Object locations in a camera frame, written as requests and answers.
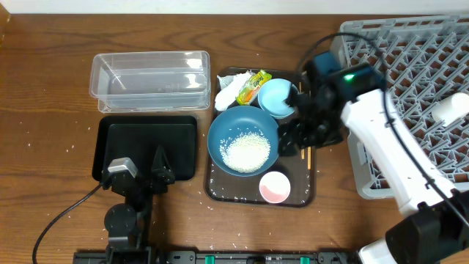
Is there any crumpled white tissue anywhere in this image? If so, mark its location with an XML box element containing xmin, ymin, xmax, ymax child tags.
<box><xmin>215</xmin><ymin>70</ymin><xmax>253</xmax><ymax>111</ymax></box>

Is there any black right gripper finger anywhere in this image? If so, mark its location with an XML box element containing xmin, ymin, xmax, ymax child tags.
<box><xmin>278</xmin><ymin>122</ymin><xmax>304</xmax><ymax>156</ymax></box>
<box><xmin>284</xmin><ymin>89</ymin><xmax>299</xmax><ymax>108</ymax></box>

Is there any pile of white rice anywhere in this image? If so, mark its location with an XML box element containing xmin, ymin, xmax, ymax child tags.
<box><xmin>219</xmin><ymin>132</ymin><xmax>270</xmax><ymax>173</ymax></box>

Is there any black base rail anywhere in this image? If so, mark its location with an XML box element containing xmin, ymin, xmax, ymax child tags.
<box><xmin>73</xmin><ymin>251</ymin><xmax>360</xmax><ymax>264</ymax></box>

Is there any green yellow snack wrapper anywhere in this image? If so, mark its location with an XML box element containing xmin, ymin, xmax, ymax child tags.
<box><xmin>236</xmin><ymin>70</ymin><xmax>272</xmax><ymax>106</ymax></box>

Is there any white paper cup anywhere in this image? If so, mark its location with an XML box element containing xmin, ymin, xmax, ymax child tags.
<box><xmin>431</xmin><ymin>92</ymin><xmax>469</xmax><ymax>127</ymax></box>

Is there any wooden chopstick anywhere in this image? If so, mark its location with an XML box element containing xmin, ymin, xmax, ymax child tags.
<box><xmin>298</xmin><ymin>83</ymin><xmax>305</xmax><ymax>160</ymax></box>
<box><xmin>306</xmin><ymin>147</ymin><xmax>311</xmax><ymax>170</ymax></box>

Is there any black plastic bin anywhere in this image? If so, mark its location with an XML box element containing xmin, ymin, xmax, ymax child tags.
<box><xmin>92</xmin><ymin>115</ymin><xmax>197</xmax><ymax>181</ymax></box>

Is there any dark brown serving tray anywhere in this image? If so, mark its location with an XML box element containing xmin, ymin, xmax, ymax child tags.
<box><xmin>203</xmin><ymin>66</ymin><xmax>317</xmax><ymax>208</ymax></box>

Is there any grey dishwasher rack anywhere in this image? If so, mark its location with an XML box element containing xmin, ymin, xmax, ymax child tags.
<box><xmin>339</xmin><ymin>14</ymin><xmax>468</xmax><ymax>191</ymax></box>

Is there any pink small cup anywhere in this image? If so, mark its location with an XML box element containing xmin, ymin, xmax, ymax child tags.
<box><xmin>259</xmin><ymin>172</ymin><xmax>291</xmax><ymax>204</ymax></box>

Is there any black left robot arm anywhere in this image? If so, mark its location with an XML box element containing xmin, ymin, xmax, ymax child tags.
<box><xmin>102</xmin><ymin>145</ymin><xmax>175</xmax><ymax>264</ymax></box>

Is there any light blue small bowl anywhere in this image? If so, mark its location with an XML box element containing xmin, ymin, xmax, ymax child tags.
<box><xmin>257</xmin><ymin>78</ymin><xmax>298</xmax><ymax>120</ymax></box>

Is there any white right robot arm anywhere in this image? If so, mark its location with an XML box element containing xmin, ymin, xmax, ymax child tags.
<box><xmin>278</xmin><ymin>52</ymin><xmax>468</xmax><ymax>263</ymax></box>

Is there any clear plastic bin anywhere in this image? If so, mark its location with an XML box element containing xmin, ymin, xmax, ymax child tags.
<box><xmin>89</xmin><ymin>51</ymin><xmax>211</xmax><ymax>113</ymax></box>

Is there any large dark blue bowl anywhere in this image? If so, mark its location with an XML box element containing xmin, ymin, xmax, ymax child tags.
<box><xmin>207</xmin><ymin>106</ymin><xmax>279</xmax><ymax>177</ymax></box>

